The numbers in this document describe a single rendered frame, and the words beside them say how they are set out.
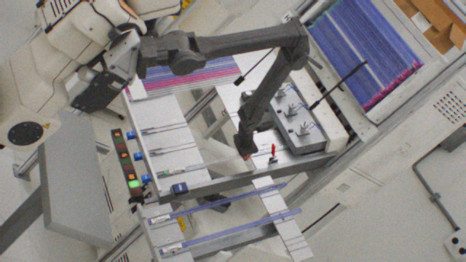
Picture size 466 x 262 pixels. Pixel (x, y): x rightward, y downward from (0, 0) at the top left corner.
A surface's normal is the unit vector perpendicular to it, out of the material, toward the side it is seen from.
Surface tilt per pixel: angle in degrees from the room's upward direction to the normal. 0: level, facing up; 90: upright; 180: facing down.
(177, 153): 42
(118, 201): 90
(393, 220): 89
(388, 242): 90
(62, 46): 90
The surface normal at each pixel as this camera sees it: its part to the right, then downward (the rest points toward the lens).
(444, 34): 0.42, 0.69
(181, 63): 0.35, 0.83
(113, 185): -0.59, -0.34
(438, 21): -0.40, -0.42
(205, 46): 0.18, -0.51
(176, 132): 0.10, -0.68
